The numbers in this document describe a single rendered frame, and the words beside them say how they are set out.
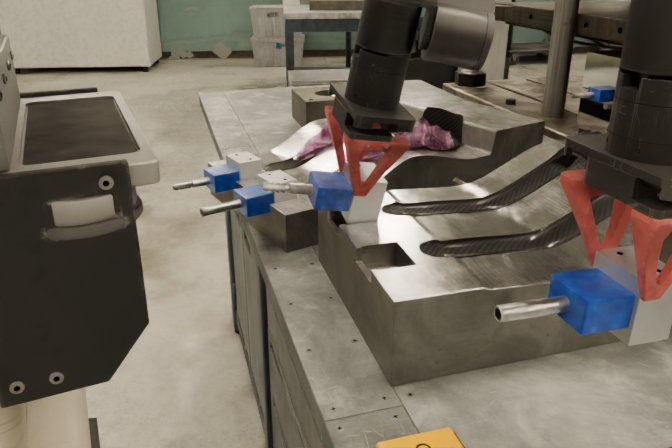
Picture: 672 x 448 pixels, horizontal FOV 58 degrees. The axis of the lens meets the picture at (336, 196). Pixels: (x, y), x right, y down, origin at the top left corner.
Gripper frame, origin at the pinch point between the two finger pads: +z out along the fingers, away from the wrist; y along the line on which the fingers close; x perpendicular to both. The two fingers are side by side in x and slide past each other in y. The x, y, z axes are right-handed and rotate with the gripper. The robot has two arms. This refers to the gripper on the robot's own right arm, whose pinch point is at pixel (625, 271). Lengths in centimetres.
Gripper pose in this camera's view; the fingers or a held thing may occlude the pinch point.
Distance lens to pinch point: 49.6
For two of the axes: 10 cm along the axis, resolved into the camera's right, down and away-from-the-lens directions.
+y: -2.8, -3.5, 8.9
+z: -0.1, 9.3, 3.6
